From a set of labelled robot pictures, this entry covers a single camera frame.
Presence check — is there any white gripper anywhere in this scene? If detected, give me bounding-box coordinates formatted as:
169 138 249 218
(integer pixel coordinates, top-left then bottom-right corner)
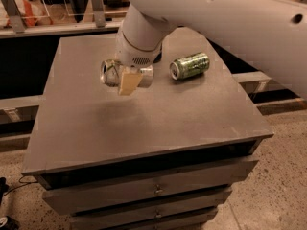
115 30 161 96

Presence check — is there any white 7up can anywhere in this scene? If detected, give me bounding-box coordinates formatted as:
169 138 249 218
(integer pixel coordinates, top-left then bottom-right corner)
100 59 154 88

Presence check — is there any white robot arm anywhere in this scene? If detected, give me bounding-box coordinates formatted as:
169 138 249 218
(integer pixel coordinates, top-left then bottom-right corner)
116 0 307 99

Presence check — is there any green soda can lying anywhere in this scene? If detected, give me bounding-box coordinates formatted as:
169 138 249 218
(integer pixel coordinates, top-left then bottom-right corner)
170 52 210 81

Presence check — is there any can on floor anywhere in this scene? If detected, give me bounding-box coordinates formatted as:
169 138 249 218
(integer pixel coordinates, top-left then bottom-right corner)
0 216 19 230

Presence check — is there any grey drawer cabinet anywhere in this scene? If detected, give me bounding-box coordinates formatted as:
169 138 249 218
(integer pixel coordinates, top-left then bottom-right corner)
22 28 272 230

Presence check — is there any orange white bag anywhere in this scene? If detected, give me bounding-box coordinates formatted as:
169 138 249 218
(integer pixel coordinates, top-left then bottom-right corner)
0 0 53 29

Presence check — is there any grey metal rail frame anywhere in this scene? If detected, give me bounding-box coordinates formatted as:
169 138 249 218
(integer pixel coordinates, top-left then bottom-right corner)
0 0 129 38

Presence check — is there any black floor cable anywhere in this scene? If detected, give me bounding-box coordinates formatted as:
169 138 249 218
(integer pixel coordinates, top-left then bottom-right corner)
0 175 38 198

